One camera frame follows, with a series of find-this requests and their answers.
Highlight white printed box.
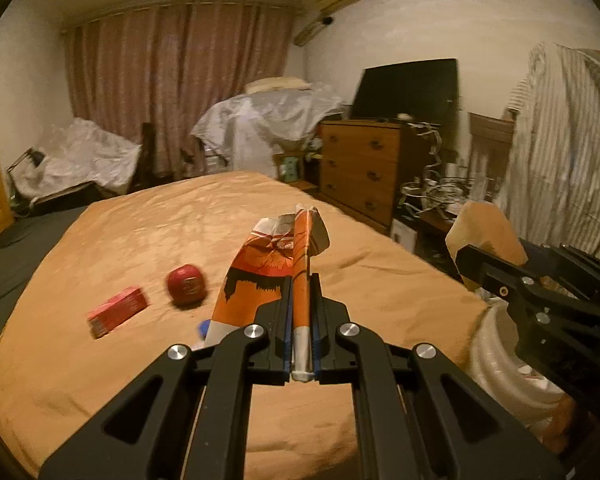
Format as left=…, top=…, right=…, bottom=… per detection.
left=389, top=219, right=418, bottom=253

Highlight red ball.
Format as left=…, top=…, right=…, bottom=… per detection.
left=166, top=263, right=208, bottom=308

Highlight brown curtain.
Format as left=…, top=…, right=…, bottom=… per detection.
left=62, top=2, right=296, bottom=181

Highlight tangled ribbons and cables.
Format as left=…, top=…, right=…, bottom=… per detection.
left=400, top=122, right=468, bottom=216

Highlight white waste bin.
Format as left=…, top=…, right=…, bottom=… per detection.
left=467, top=305, right=581, bottom=428

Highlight red carton box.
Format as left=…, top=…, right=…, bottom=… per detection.
left=86, top=286, right=150, bottom=339

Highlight black television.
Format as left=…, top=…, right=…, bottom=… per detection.
left=350, top=58, right=458, bottom=126

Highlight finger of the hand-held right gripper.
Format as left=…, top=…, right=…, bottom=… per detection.
left=522, top=242, right=556, bottom=286
left=455, top=244, right=538, bottom=307

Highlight small plastic-covered pile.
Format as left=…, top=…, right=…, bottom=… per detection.
left=10, top=119, right=143, bottom=198

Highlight large plastic-covered pile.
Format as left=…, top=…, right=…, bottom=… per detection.
left=190, top=80, right=343, bottom=181

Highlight striped hanging cloth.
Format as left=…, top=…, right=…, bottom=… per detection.
left=497, top=42, right=600, bottom=266

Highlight orange snack bag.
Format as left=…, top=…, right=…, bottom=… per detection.
left=202, top=202, right=332, bottom=383

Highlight cream pillow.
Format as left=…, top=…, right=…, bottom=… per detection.
left=245, top=77, right=311, bottom=94

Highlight wooden frame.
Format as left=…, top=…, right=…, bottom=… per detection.
left=467, top=112, right=516, bottom=181

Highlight dark wooden chair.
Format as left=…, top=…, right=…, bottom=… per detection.
left=137, top=122, right=161, bottom=186

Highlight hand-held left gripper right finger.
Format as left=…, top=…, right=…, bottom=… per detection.
left=310, top=272, right=566, bottom=480

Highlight grey bed sheet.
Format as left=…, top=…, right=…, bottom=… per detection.
left=0, top=205, right=91, bottom=321

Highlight green picture frame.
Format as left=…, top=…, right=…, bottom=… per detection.
left=275, top=152, right=303, bottom=183

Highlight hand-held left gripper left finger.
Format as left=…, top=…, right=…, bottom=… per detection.
left=39, top=272, right=293, bottom=480

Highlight wooden drawer dresser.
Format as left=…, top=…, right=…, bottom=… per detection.
left=319, top=120, right=433, bottom=228

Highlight dark side table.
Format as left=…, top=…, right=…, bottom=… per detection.
left=392, top=205, right=461, bottom=271

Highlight tan paper bag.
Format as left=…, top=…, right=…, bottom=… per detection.
left=445, top=201, right=528, bottom=293

